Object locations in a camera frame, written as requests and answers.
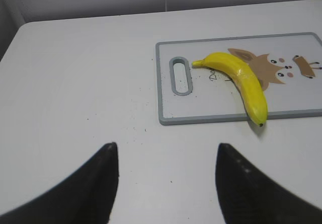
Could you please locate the yellow plastic banana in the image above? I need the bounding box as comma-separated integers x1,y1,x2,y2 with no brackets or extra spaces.
192,52,268,127

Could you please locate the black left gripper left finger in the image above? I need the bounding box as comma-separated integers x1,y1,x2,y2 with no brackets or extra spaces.
1,142,119,223

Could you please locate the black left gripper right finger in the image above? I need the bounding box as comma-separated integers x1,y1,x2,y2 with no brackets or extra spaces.
215,143,321,223

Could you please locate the grey rimmed white cutting board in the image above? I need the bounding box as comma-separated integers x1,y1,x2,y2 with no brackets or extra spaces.
155,32,321,125

